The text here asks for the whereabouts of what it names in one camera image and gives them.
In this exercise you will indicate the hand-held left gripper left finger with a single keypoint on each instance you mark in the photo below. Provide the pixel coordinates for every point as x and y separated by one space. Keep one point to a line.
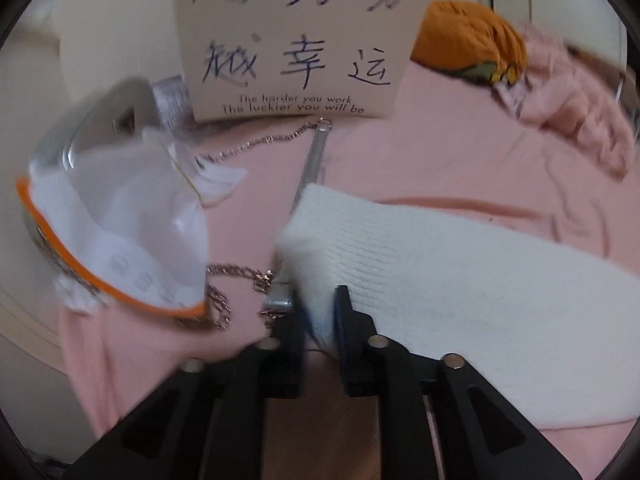
290 355

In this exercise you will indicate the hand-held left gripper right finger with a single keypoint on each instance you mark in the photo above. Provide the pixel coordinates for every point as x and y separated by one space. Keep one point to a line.
345 330

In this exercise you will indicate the white knit sweater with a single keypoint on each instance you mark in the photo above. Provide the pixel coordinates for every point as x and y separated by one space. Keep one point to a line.
450 285

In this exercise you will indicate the pink bed sheet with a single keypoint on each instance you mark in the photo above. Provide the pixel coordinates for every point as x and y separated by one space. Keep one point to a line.
425 160

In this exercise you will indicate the white plastic bag orange edge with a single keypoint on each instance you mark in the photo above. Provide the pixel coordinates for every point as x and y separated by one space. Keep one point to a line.
125 220

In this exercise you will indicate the printed paper label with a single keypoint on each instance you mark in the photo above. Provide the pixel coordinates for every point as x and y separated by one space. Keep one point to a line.
172 102

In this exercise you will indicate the cardboard box with writing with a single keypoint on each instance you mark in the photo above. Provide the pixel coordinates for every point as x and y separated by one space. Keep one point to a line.
300 25

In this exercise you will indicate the silver handbag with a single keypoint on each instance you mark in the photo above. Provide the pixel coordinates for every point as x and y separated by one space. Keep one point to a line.
100 110

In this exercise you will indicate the orange cloth bundle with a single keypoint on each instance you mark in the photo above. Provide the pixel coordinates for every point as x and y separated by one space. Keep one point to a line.
460 35

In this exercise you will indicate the pink quilt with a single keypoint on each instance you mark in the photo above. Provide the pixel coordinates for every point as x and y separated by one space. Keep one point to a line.
565 95

